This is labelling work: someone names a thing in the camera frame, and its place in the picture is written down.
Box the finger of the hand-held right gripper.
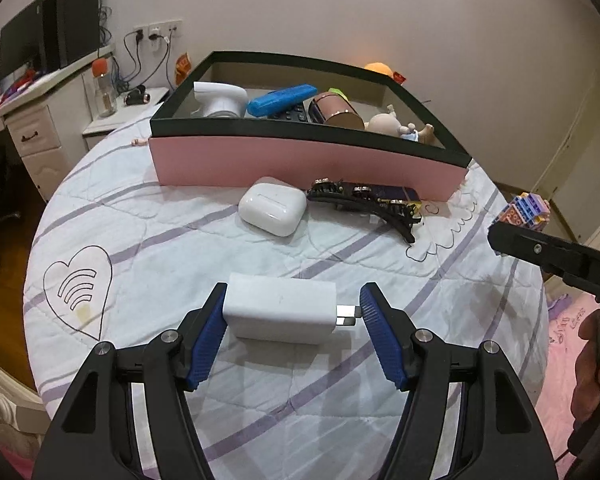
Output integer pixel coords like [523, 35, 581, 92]
[486, 221, 588, 283]

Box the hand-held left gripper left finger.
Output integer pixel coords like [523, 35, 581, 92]
[31, 281, 230, 480]

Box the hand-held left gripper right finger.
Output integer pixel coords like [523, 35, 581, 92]
[358, 281, 559, 480]

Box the colourful block cube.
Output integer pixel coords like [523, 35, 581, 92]
[496, 192, 552, 235]

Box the white power adapter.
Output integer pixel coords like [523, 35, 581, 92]
[222, 272, 364, 345]

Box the small baby doll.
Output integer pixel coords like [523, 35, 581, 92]
[364, 104, 436, 147]

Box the pink box with black rim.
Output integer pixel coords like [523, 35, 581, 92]
[149, 50, 474, 202]

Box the rose gold metal cylinder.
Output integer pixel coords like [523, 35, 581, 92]
[307, 90, 366, 131]

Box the black remote control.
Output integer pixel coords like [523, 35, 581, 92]
[268, 102, 312, 124]

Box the person's right hand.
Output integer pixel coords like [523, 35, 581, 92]
[570, 306, 600, 425]

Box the pink printed bed sheet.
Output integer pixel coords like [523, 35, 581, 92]
[534, 287, 600, 463]

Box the cream panelled door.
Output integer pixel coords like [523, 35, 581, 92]
[544, 72, 600, 263]

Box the striped white quilt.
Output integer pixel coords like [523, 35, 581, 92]
[23, 104, 552, 480]

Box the black jewelled hair clip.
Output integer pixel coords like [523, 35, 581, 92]
[306, 177, 425, 245]

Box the white earbuds case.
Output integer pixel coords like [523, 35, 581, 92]
[238, 175, 309, 237]

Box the white bedside cabinet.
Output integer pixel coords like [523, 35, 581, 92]
[82, 86, 172, 152]

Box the pink fleece blanket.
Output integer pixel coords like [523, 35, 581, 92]
[0, 432, 43, 480]

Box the orange octopus plush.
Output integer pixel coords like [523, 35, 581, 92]
[363, 62, 397, 79]

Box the blue plastic case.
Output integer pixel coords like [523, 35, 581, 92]
[246, 84, 317, 118]

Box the clear bottle with orange cap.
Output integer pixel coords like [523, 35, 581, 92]
[90, 58, 119, 119]

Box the white desk with drawers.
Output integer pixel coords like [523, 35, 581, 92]
[0, 42, 117, 203]

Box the orange snack bag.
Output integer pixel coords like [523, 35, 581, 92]
[173, 52, 194, 87]

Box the black computer tower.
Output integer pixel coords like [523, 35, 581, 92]
[42, 0, 102, 74]

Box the black computer monitor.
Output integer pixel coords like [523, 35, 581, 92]
[0, 0, 47, 80]

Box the white bed frame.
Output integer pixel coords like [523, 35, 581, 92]
[0, 349, 57, 443]

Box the black power cable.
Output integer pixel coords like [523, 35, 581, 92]
[111, 30, 173, 96]

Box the white wall socket strip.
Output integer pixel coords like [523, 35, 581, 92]
[132, 19, 185, 52]

